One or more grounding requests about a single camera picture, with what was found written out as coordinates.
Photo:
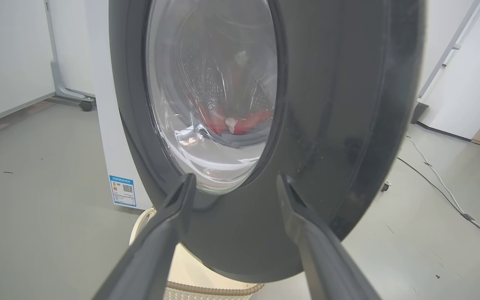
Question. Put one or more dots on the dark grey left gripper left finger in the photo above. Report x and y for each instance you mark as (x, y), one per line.
(148, 258)

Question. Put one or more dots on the white partition panel on casters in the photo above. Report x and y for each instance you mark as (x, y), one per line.
(56, 79)

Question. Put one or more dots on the white front-load washing machine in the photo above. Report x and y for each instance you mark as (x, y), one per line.
(111, 146)

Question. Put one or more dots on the red and white garment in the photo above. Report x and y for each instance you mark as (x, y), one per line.
(215, 123)

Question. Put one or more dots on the black caster wheel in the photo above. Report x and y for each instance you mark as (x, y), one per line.
(86, 106)

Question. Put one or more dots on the stainless steel washing machine drum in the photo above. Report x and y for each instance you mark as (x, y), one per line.
(206, 71)

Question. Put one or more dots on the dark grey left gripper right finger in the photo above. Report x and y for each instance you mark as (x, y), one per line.
(323, 258)

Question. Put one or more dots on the grey washing machine door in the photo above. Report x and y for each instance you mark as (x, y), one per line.
(348, 125)

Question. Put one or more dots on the blue energy label sticker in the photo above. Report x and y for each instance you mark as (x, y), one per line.
(122, 191)

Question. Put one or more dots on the cream perforated laundry basket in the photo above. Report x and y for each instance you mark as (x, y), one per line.
(186, 275)

